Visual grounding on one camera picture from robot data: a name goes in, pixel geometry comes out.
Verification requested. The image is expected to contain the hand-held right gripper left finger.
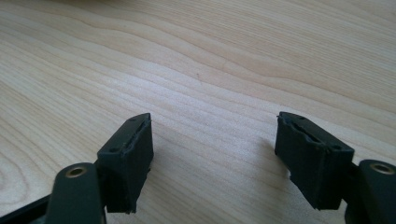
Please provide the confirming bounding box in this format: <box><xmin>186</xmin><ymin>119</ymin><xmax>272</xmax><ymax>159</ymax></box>
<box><xmin>96</xmin><ymin>112</ymin><xmax>155</xmax><ymax>215</ymax></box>

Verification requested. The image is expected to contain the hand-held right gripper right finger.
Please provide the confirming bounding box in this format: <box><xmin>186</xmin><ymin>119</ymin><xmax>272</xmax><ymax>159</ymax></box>
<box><xmin>274</xmin><ymin>111</ymin><xmax>356</xmax><ymax>211</ymax></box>

